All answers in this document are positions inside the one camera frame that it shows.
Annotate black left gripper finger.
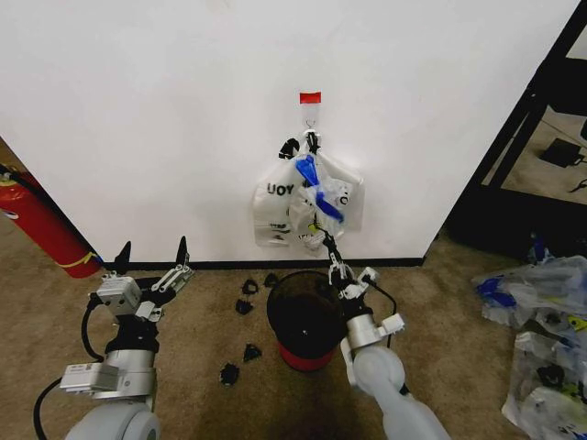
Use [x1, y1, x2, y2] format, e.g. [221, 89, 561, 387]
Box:
[113, 240, 133, 278]
[150, 235, 196, 295]

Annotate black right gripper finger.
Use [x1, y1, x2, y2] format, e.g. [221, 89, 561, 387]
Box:
[326, 234, 356, 284]
[320, 228, 344, 289]

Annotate clear garbage bag blue print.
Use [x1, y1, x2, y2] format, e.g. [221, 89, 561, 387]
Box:
[277, 131, 367, 252]

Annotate black mesh bin red base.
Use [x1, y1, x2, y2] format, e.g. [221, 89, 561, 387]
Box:
[266, 269, 350, 373]

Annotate white plastic bag black letters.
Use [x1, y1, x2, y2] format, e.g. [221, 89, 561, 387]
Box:
[250, 155, 305, 251]

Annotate crumpled clear bag blue print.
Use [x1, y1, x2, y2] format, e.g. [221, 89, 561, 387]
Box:
[471, 254, 587, 332]

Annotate crumpled clear bag black clip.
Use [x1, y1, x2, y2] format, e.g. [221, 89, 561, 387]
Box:
[501, 329, 587, 440]

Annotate black baseboard strip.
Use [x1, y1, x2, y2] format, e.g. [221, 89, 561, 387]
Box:
[97, 257, 426, 272]

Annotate red fire extinguisher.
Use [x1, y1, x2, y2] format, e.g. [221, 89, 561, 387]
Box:
[0, 162, 103, 280]

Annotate black flat device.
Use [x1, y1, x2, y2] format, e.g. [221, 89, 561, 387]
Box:
[537, 137, 586, 169]

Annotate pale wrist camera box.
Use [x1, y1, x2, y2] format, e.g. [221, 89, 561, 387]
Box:
[96, 270, 143, 318]

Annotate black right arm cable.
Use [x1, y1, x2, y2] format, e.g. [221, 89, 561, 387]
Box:
[365, 278, 399, 350]

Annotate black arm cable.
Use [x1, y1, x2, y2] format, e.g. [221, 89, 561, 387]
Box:
[33, 300, 111, 440]
[365, 278, 399, 350]

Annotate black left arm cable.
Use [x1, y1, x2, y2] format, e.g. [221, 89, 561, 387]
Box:
[33, 300, 111, 440]

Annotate black metal shelf frame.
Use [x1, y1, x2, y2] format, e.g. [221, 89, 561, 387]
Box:
[441, 0, 587, 263]

